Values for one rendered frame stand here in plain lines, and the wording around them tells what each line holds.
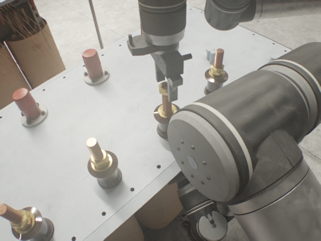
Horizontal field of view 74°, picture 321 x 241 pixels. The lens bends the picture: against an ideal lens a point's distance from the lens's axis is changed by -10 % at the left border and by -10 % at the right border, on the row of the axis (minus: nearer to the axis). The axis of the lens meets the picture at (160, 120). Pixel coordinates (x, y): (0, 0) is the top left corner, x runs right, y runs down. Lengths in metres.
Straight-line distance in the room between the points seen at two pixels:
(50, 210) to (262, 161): 0.67
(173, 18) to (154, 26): 0.04
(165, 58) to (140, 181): 0.40
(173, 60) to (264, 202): 0.38
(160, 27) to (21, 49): 1.84
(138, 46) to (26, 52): 1.78
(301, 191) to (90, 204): 0.61
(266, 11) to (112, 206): 0.69
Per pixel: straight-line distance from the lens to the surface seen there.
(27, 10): 2.33
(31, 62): 2.33
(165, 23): 0.52
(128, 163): 0.80
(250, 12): 0.64
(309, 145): 2.83
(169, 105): 0.75
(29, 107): 1.01
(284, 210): 0.33
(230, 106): 0.31
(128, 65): 1.15
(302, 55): 0.48
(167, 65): 0.57
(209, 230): 0.85
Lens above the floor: 2.06
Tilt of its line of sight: 51 degrees down
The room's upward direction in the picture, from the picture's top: 5 degrees counter-clockwise
